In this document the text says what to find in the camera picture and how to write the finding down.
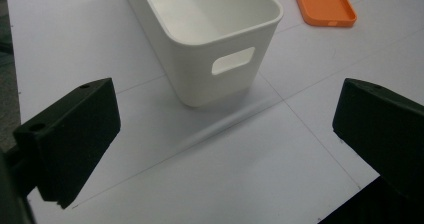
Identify orange phone case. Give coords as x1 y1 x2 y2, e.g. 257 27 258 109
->
290 0 358 28

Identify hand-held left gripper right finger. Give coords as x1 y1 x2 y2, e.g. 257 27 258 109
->
332 77 424 202

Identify white plastic bin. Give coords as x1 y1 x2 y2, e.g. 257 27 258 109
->
120 0 285 109

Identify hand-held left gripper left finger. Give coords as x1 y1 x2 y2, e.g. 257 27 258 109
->
12 77 122 210

